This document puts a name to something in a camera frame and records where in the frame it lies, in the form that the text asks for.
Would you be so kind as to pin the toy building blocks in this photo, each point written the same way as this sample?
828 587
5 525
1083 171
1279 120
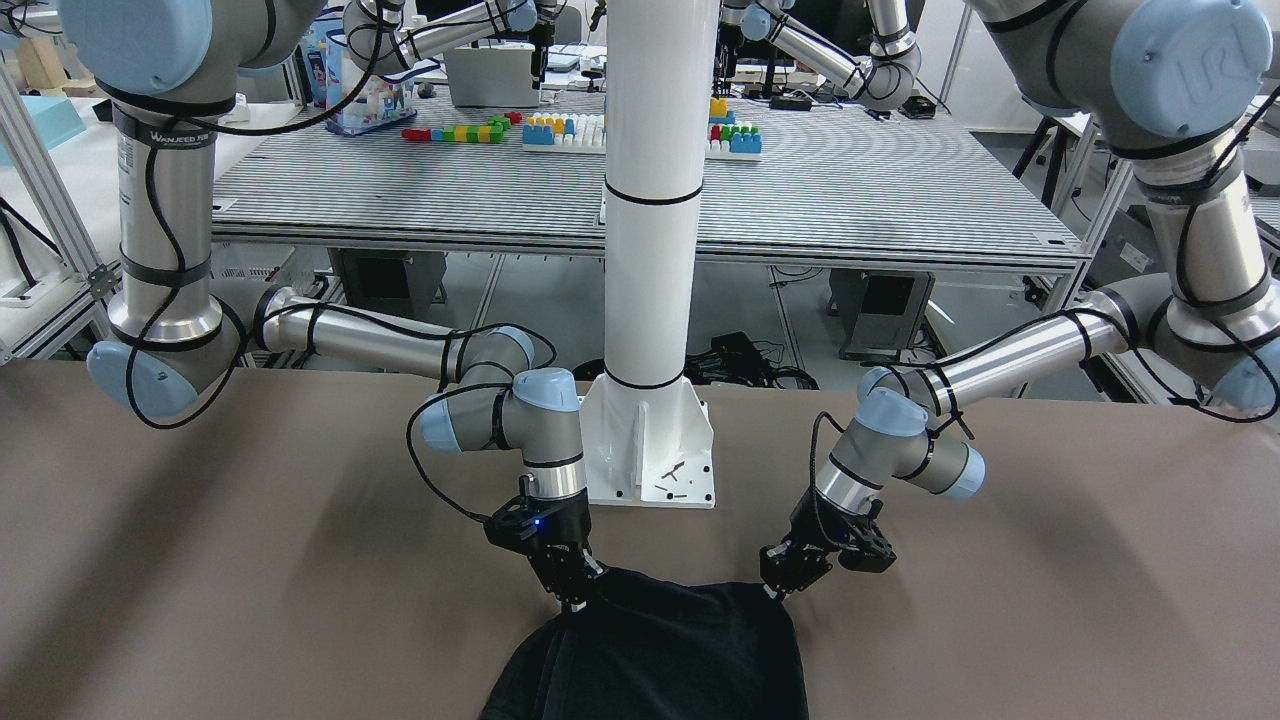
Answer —
571 133

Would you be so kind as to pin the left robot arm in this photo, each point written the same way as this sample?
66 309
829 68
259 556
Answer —
1169 82

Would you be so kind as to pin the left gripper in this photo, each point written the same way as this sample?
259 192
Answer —
812 533

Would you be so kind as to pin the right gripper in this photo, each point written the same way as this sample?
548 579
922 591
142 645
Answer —
568 527

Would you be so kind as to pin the striped background work table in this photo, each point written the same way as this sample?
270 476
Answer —
834 187

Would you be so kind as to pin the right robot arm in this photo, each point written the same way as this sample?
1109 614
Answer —
170 68

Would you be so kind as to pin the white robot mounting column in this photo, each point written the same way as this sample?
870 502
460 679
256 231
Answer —
646 434

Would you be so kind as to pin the black t-shirt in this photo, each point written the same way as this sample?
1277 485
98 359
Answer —
650 649

